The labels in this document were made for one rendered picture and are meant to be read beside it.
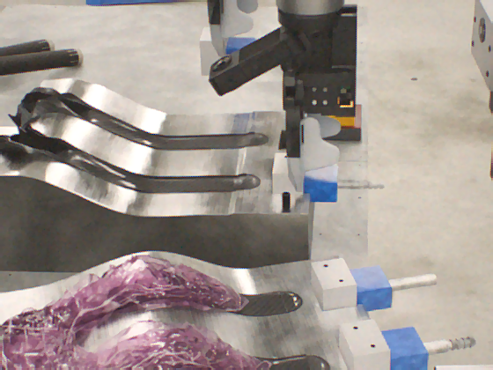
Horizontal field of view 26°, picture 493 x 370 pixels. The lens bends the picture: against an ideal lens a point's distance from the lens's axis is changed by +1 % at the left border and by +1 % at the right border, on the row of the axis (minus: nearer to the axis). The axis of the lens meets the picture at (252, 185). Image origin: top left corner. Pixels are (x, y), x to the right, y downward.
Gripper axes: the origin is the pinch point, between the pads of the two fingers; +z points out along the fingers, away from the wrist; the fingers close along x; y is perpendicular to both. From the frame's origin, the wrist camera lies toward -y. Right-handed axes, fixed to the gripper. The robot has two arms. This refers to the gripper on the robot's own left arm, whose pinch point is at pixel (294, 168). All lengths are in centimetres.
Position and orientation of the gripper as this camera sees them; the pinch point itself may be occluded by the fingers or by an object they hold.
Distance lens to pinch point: 123.3
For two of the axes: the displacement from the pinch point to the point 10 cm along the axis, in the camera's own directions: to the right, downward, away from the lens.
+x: 0.9, -5.1, 8.6
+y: 10.0, 0.1, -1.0
